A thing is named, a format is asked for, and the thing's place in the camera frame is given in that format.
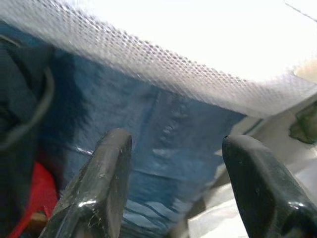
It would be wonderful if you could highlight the red plastic stool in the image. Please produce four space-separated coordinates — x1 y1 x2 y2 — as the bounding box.
9 160 60 238

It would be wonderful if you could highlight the bubble-wrapped white washing machine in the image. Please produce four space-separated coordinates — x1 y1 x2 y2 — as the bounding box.
0 0 317 120

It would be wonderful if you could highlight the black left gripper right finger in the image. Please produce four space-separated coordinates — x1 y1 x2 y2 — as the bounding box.
221 135 317 238

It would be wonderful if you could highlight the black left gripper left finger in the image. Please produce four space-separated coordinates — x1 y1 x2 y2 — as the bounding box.
39 127 134 238

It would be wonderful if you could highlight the blue plastic tarp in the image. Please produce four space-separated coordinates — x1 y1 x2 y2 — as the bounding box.
37 23 249 238

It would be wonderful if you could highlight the black plastic bucket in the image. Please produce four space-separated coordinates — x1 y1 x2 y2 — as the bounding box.
0 34 88 225

